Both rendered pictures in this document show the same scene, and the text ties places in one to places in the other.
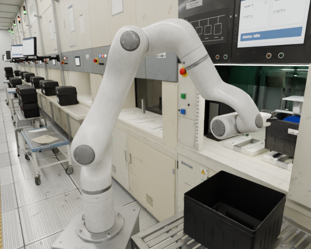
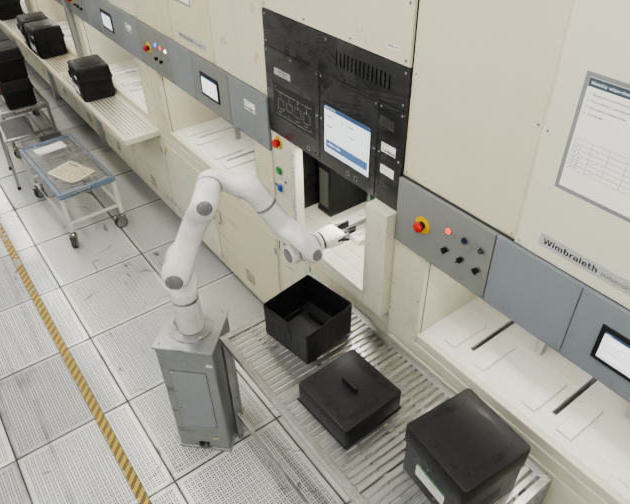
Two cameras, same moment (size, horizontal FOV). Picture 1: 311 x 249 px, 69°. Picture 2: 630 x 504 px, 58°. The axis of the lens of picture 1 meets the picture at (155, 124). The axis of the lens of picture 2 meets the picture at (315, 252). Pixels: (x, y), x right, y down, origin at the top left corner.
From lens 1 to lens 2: 163 cm
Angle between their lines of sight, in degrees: 23
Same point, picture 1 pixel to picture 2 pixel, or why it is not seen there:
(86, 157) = (176, 285)
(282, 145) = not seen: hidden behind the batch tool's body
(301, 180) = (368, 290)
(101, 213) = (192, 320)
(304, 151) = (368, 269)
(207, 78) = (273, 222)
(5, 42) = not seen: outside the picture
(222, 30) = (311, 124)
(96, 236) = (188, 338)
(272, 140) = not seen: hidden behind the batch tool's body
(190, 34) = (255, 192)
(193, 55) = (259, 207)
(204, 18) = (293, 98)
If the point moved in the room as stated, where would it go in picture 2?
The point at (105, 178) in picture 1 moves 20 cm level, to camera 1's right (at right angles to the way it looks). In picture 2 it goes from (192, 293) to (240, 291)
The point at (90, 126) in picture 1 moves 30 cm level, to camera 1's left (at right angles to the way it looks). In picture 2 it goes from (176, 260) to (99, 263)
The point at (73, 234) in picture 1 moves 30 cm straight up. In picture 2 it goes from (167, 336) to (154, 286)
